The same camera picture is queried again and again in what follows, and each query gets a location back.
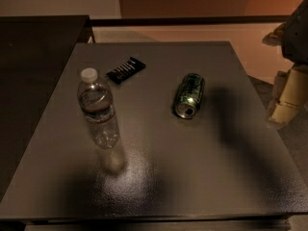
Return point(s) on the green soda can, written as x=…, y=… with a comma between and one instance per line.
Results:
x=188, y=98

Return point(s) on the clear plastic water bottle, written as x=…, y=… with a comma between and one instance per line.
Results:
x=96, y=101

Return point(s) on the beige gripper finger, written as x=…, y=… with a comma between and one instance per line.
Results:
x=289, y=94

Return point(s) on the black snack bar wrapper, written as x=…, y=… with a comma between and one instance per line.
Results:
x=126, y=70

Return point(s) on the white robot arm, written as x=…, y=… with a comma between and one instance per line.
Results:
x=292, y=37

